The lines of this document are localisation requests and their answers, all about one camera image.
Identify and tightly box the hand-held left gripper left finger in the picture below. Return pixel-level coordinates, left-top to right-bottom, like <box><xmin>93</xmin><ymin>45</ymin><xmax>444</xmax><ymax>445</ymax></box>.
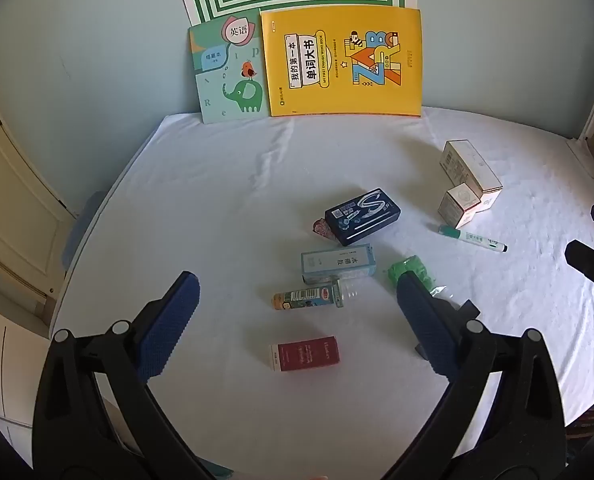
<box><xmin>31</xmin><ymin>270</ymin><xmax>213</xmax><ymax>480</ymax></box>

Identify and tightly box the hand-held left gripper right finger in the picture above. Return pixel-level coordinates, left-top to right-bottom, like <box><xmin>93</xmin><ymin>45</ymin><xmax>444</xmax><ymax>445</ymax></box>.
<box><xmin>394</xmin><ymin>272</ymin><xmax>568</xmax><ymax>480</ymax></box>

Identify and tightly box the green plastic bag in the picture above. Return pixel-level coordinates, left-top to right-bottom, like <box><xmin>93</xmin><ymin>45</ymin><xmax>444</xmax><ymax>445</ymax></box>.
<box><xmin>384</xmin><ymin>256</ymin><xmax>458</xmax><ymax>306</ymax></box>

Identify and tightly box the colourful labelled tube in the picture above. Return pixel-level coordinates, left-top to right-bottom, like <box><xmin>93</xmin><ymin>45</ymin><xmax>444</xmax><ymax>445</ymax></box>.
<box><xmin>271</xmin><ymin>280</ymin><xmax>363</xmax><ymax>312</ymax></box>

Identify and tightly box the red box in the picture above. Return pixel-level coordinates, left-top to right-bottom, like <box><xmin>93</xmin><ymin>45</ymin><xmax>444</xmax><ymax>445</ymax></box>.
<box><xmin>269</xmin><ymin>335</ymin><xmax>339</xmax><ymax>373</ymax></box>

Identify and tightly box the dark blue box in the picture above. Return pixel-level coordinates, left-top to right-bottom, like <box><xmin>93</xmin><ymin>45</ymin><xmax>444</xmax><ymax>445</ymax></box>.
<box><xmin>324</xmin><ymin>188</ymin><xmax>401</xmax><ymax>247</ymax></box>

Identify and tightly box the green white marker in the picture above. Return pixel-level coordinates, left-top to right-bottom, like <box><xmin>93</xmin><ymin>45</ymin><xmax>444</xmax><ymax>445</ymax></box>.
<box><xmin>438</xmin><ymin>225</ymin><xmax>509</xmax><ymax>254</ymax></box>

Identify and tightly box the light blue box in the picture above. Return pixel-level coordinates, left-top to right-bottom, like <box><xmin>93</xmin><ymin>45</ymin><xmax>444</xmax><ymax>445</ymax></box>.
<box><xmin>300</xmin><ymin>244</ymin><xmax>377</xmax><ymax>286</ymax></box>

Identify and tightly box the small white box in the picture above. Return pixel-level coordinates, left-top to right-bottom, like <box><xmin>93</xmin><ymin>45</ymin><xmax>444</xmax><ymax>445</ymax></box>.
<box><xmin>437</xmin><ymin>183</ymin><xmax>482</xmax><ymax>228</ymax></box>

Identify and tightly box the tall white box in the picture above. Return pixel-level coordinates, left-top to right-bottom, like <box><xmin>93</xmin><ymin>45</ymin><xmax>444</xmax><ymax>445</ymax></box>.
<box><xmin>443</xmin><ymin>139</ymin><xmax>504</xmax><ymax>211</ymax></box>

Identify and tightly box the white wardrobe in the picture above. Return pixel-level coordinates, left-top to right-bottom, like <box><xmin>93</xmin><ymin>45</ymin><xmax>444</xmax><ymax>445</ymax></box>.
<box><xmin>0</xmin><ymin>280</ymin><xmax>142</xmax><ymax>461</ymax></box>

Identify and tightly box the cream door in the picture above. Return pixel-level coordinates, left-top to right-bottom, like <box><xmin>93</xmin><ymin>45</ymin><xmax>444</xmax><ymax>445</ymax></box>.
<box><xmin>0</xmin><ymin>75</ymin><xmax>80</xmax><ymax>306</ymax></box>

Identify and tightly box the yellow picture book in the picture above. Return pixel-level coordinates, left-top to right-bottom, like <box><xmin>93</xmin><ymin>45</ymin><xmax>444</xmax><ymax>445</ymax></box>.
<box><xmin>260</xmin><ymin>7</ymin><xmax>423</xmax><ymax>119</ymax></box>

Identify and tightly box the teal elephant book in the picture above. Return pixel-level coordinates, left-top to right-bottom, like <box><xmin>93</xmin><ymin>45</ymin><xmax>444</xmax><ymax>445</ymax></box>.
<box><xmin>188</xmin><ymin>8</ymin><xmax>270</xmax><ymax>125</ymax></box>

